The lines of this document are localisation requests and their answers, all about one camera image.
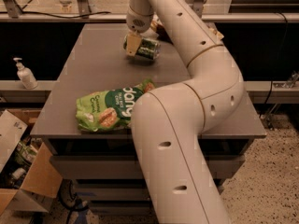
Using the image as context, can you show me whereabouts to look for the black cable on ledge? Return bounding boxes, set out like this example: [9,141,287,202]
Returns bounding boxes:
[0,10,112,20]

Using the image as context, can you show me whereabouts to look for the green soda can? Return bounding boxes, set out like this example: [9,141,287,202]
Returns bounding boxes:
[123,36,160,60]

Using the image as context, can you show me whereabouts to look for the open cardboard box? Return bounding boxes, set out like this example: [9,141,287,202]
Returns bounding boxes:
[0,109,63,215]

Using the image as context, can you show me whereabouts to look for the green dang chips bag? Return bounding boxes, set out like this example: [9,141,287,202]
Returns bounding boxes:
[76,78,155,133]

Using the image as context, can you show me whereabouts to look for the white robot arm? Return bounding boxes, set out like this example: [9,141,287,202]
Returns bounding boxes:
[127,0,245,224]

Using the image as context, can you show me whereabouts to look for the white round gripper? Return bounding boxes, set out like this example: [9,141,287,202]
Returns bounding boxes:
[126,7,154,56]

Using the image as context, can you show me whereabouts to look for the brown crumpled snack bag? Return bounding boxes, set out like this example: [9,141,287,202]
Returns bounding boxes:
[150,21,224,42]

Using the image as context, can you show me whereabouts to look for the white pump lotion bottle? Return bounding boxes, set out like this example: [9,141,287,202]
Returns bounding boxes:
[13,58,38,90]

